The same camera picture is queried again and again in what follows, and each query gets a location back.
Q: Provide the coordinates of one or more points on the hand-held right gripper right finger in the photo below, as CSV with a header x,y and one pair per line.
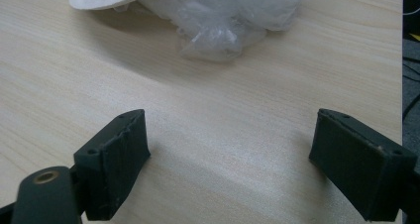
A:
x,y
360,164

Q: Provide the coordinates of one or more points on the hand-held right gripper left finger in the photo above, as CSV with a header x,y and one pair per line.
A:
x,y
112,164

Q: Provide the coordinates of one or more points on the clear plastic bag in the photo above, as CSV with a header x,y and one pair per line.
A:
x,y
224,22

